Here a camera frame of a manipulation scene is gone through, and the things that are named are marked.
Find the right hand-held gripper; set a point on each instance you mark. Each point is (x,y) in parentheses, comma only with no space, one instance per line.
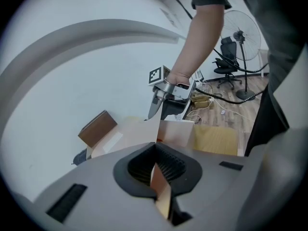
(166,88)

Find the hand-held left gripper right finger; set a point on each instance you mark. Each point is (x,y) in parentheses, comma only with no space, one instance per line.
(211,177)

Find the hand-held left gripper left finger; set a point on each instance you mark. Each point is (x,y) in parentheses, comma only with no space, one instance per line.
(96,177)

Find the beige folder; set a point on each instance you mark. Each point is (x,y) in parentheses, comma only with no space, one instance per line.
(175,133)

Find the person's right forearm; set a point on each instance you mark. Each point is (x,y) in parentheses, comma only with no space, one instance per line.
(197,42)

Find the person's right hand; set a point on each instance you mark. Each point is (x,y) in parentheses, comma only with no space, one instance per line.
(179,78)

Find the dark blue cloth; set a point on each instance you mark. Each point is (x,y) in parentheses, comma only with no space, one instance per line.
(80,156)

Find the cardboard boxes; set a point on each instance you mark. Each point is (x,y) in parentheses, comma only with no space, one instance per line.
(201,102)

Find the white power strip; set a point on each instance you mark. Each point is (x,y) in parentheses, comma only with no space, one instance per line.
(211,100)

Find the person's black shorts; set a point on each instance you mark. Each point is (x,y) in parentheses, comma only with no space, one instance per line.
(267,124)

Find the black office chair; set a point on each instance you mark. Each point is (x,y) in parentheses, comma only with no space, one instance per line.
(227,48)

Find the black standing fan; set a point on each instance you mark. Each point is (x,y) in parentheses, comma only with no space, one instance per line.
(240,36)

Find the person's dark printed t-shirt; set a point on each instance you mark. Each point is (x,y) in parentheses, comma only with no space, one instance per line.
(276,20)

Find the paper wall notice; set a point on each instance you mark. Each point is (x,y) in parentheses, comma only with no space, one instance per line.
(169,16)

